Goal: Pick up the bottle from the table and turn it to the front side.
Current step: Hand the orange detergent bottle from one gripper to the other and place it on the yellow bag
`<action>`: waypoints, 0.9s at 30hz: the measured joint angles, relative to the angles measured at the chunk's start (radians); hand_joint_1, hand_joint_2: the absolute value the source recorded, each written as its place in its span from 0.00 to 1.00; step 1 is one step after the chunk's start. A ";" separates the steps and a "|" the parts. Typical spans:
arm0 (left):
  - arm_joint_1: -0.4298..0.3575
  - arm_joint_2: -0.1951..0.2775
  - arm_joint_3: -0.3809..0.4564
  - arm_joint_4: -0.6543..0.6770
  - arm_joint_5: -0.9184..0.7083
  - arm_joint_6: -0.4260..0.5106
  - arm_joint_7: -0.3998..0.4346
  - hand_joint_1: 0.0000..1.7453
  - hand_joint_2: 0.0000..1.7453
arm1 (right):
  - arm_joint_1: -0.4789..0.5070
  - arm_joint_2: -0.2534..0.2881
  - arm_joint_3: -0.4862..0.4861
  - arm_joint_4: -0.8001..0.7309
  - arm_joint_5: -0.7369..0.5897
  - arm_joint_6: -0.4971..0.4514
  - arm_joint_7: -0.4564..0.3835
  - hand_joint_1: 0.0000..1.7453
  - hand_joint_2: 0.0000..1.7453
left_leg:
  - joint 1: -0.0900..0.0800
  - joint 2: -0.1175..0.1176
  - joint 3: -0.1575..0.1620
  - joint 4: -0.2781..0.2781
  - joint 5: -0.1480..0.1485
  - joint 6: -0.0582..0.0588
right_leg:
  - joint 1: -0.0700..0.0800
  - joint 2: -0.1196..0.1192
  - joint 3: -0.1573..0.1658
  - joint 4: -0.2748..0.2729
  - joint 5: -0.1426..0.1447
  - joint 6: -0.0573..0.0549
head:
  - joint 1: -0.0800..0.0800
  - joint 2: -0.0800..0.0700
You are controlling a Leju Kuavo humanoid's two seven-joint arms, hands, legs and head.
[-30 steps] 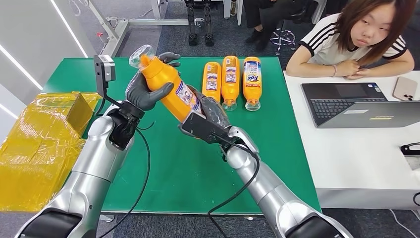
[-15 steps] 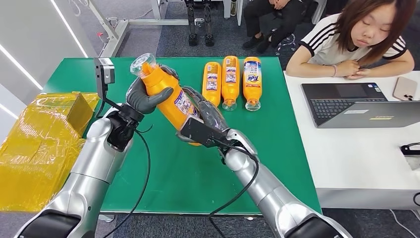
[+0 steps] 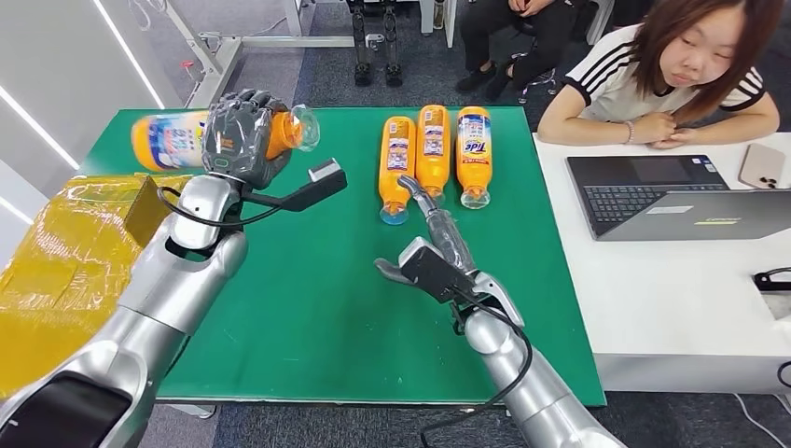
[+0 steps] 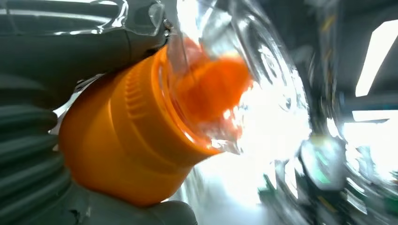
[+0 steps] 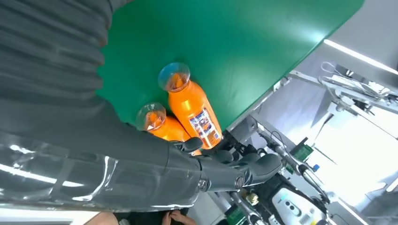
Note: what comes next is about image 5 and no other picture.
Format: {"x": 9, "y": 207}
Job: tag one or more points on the orange detergent bottle, back label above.
{"x": 168, "y": 130}
{"x": 189, "y": 108}

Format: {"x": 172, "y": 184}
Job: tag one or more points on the wall light strip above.
{"x": 360, "y": 56}

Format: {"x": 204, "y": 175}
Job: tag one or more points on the white metal frame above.
{"x": 357, "y": 96}

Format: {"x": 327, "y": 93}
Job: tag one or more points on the black background robot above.
{"x": 236, "y": 144}

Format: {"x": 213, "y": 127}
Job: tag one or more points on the white device with buttons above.
{"x": 295, "y": 208}

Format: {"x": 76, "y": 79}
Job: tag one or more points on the person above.
{"x": 102, "y": 219}

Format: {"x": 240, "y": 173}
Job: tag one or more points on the green circuit board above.
{"x": 301, "y": 153}

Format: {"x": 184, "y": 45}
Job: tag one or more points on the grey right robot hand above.
{"x": 93, "y": 161}

